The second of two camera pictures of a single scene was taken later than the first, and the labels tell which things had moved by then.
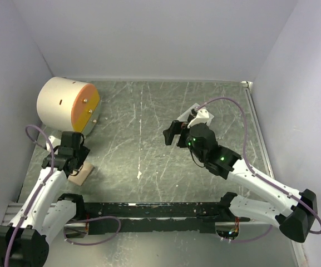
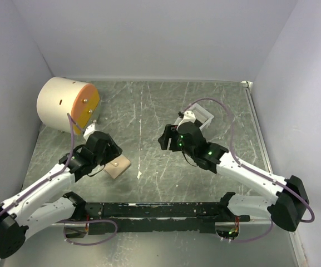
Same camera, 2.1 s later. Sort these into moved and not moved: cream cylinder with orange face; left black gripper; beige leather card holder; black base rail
Moved: left black gripper; beige leather card holder
Not moved: cream cylinder with orange face; black base rail
